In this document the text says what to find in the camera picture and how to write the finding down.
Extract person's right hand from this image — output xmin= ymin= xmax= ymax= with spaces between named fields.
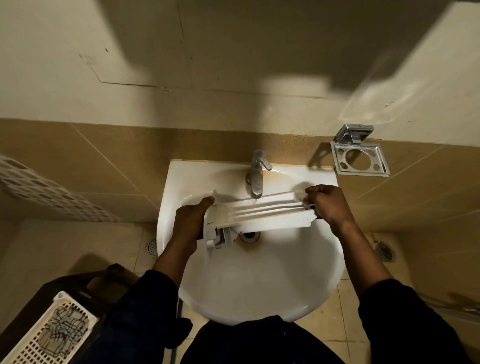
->
xmin=304 ymin=184 xmax=355 ymax=237

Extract person's left hand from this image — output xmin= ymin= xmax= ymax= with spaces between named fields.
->
xmin=172 ymin=196 xmax=216 ymax=256

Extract white detergent drawer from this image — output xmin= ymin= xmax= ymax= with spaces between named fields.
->
xmin=202 ymin=191 xmax=318 ymax=252

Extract person's left forearm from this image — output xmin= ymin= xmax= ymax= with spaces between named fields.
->
xmin=86 ymin=239 xmax=196 ymax=364

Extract person's right forearm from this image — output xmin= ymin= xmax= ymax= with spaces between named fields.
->
xmin=333 ymin=221 xmax=473 ymax=364

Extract person's dark trousers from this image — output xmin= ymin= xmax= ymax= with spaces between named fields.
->
xmin=179 ymin=314 xmax=346 ymax=364

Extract chrome sink faucet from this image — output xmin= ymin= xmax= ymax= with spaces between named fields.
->
xmin=245 ymin=149 xmax=274 ymax=200

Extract dark floor threshold strip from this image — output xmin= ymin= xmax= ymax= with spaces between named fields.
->
xmin=170 ymin=298 xmax=185 ymax=364

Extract white ceramic sink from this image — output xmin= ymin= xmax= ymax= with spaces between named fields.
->
xmin=156 ymin=159 xmax=346 ymax=326

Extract black-lined patterned cloth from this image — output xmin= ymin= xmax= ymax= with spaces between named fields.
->
xmin=39 ymin=305 xmax=89 ymax=357

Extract chrome toilet sprayer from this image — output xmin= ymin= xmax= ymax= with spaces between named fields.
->
xmin=423 ymin=296 xmax=480 ymax=323

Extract dark plastic stool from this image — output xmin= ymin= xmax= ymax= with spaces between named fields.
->
xmin=0 ymin=263 xmax=140 ymax=364

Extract white perforated plastic basket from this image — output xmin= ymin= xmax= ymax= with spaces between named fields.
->
xmin=0 ymin=291 xmax=99 ymax=364

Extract chrome wall toothbrush holder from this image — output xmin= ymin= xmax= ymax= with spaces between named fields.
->
xmin=330 ymin=123 xmax=391 ymax=177

